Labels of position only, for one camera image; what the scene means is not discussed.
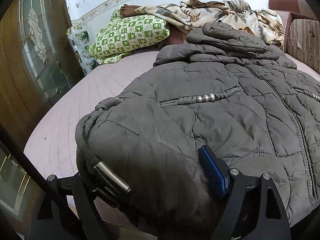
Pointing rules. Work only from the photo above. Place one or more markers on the grey-brown quilted hooded jacket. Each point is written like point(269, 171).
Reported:
point(223, 88)

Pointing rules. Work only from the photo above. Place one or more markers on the wooden stained-glass door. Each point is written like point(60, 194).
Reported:
point(38, 64)

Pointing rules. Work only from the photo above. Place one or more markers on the pink quilted mattress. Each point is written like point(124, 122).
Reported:
point(52, 147)

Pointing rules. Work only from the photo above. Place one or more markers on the dark red headboard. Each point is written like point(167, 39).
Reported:
point(290, 10)

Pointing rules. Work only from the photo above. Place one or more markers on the dark red bolster pillow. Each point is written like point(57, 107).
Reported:
point(176, 36)

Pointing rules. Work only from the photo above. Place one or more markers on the green checkered pillow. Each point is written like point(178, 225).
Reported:
point(121, 36)

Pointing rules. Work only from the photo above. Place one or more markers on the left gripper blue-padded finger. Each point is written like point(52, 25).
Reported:
point(221, 178)

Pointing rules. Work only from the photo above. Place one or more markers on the beige leaf-print blanket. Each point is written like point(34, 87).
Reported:
point(265, 24)

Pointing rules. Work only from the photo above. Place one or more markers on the floral fabric by door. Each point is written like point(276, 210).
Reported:
point(79, 39)

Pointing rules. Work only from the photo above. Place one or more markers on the striped floral sofa cushion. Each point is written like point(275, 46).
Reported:
point(303, 42)

